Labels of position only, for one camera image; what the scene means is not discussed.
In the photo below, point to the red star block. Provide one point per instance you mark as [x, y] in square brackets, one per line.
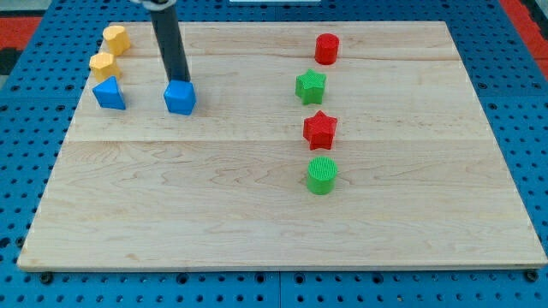
[319, 130]

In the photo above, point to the blue triangle block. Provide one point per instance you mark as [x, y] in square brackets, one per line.
[109, 94]

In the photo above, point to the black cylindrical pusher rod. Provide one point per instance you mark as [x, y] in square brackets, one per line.
[166, 27]

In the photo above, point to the yellow hexagon block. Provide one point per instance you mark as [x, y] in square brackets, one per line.
[103, 65]

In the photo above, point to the yellow heart block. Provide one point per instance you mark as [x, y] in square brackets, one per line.
[117, 39]

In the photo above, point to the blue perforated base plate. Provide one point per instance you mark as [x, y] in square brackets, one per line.
[41, 94]

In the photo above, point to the red cylinder block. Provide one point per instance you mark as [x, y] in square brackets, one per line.
[326, 49]

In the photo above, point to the green star block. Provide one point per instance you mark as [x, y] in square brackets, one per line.
[310, 87]

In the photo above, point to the green cylinder block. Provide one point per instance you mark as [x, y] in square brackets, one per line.
[321, 175]

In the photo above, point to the light wooden board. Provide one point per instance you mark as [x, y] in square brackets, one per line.
[421, 181]

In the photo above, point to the blue cube block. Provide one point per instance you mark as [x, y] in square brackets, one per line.
[180, 97]

